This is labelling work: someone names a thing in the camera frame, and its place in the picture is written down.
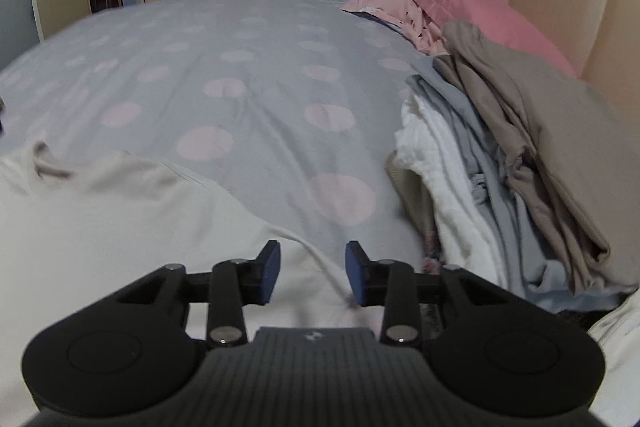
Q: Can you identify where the pink pillow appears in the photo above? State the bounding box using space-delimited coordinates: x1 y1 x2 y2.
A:
390 0 578 78

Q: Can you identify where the white t-shirt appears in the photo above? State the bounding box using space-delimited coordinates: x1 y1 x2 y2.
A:
0 141 381 413

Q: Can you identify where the light pink garment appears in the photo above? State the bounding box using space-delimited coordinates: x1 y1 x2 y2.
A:
341 0 451 55

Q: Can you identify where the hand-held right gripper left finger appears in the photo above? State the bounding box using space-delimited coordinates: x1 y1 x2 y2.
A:
115 240 282 349

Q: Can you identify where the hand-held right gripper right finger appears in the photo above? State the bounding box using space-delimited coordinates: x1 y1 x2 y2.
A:
345 241 511 349

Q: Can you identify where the white folded garment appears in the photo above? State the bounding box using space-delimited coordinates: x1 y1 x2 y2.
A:
392 99 506 283

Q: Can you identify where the bed with pink-dotted sheet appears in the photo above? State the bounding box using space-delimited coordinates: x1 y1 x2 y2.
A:
0 0 451 338

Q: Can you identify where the white cloth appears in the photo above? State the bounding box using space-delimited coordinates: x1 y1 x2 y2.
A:
587 289 640 423

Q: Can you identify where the floral patterned fabric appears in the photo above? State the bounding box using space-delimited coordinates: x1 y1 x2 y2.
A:
421 227 447 279

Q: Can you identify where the taupe garment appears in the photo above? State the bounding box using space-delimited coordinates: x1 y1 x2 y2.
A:
432 21 640 295

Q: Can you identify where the pile of folded clothes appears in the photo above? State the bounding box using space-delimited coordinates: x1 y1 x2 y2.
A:
405 57 640 315

